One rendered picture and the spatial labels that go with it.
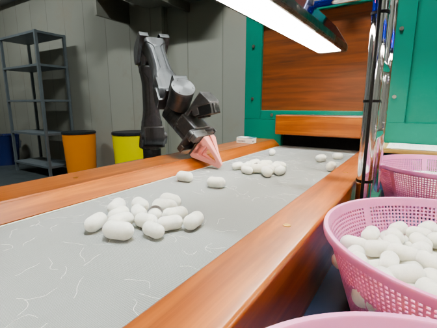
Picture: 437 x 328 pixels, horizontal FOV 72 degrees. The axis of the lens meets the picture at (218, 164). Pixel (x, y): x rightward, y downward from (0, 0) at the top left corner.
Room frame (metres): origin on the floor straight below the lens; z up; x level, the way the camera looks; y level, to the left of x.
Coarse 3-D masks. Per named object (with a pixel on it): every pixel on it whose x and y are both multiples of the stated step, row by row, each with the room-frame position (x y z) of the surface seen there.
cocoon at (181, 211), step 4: (168, 208) 0.38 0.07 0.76; (172, 208) 0.38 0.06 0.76; (176, 208) 0.38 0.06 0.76; (180, 208) 0.38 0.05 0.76; (184, 208) 0.38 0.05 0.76; (164, 212) 0.37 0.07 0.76; (168, 212) 0.37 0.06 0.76; (172, 212) 0.37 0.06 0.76; (176, 212) 0.37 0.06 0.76; (180, 212) 0.38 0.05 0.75; (184, 212) 0.38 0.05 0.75; (184, 216) 0.38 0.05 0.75
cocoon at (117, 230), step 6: (108, 222) 0.33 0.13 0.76; (114, 222) 0.33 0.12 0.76; (120, 222) 0.33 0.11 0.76; (126, 222) 0.33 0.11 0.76; (102, 228) 0.33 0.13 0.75; (108, 228) 0.32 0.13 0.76; (114, 228) 0.32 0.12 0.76; (120, 228) 0.32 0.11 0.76; (126, 228) 0.32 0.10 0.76; (132, 228) 0.32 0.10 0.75; (108, 234) 0.32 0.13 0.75; (114, 234) 0.32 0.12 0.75; (120, 234) 0.31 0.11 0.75; (126, 234) 0.32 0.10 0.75; (132, 234) 0.32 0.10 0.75
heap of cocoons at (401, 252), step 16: (400, 224) 0.36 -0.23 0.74; (432, 224) 0.36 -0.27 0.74; (352, 240) 0.32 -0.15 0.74; (368, 240) 0.32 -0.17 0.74; (384, 240) 0.32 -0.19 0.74; (400, 240) 0.32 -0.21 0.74; (416, 240) 0.32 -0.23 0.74; (432, 240) 0.33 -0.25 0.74; (368, 256) 0.31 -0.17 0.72; (384, 256) 0.28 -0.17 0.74; (400, 256) 0.29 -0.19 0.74; (416, 256) 0.29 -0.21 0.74; (432, 256) 0.28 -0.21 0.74; (384, 272) 0.25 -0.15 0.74; (400, 272) 0.25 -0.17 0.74; (416, 272) 0.25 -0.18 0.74; (432, 272) 0.25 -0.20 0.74; (432, 288) 0.22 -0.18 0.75; (368, 304) 0.23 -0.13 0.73
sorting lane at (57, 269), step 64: (128, 192) 0.52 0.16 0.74; (192, 192) 0.52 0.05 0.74; (256, 192) 0.52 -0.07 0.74; (0, 256) 0.29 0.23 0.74; (64, 256) 0.29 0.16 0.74; (128, 256) 0.29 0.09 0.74; (192, 256) 0.29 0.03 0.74; (0, 320) 0.19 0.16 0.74; (64, 320) 0.19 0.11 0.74; (128, 320) 0.19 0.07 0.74
